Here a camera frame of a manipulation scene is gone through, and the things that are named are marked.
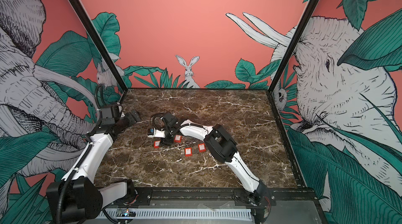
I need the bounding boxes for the red padlock shackle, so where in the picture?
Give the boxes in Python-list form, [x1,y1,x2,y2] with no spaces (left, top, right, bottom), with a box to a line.
[174,135,183,143]

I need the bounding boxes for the red padlock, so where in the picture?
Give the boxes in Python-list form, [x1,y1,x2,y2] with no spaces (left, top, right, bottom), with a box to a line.
[198,143,206,152]
[184,148,193,157]
[153,140,160,148]

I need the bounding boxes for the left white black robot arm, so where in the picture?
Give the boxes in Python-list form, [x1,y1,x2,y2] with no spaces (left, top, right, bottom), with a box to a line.
[46,110,141,224]

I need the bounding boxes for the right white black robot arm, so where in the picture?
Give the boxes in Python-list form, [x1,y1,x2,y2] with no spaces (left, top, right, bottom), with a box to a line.
[153,112,276,206]

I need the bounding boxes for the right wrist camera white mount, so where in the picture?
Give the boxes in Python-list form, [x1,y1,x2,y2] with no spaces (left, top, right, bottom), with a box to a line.
[147,128,165,138]

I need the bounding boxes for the right black corrugated cable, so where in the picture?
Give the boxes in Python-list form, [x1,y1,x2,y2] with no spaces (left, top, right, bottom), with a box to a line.
[149,113,164,129]

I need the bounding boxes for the black corrugated cable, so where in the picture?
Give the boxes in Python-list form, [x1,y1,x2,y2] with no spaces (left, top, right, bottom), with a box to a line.
[149,113,164,129]
[94,84,106,110]

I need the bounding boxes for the left black corrugated cable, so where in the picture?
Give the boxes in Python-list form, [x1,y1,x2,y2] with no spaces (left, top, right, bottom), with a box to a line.
[94,84,106,110]

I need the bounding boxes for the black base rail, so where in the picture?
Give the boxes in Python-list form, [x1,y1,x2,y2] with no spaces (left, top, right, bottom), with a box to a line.
[113,187,317,208]

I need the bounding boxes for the white slotted cable duct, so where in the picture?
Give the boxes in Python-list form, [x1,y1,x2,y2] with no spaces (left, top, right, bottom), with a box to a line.
[106,208,253,221]

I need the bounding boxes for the left black frame post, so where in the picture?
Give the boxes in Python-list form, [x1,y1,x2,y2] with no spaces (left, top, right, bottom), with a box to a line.
[69,0,128,92]

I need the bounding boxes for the black frame post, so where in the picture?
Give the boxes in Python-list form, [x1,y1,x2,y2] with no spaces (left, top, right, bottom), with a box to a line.
[69,0,128,92]
[268,0,319,94]

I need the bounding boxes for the right black frame post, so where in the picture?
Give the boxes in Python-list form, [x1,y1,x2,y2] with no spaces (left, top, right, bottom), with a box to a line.
[268,0,319,94]

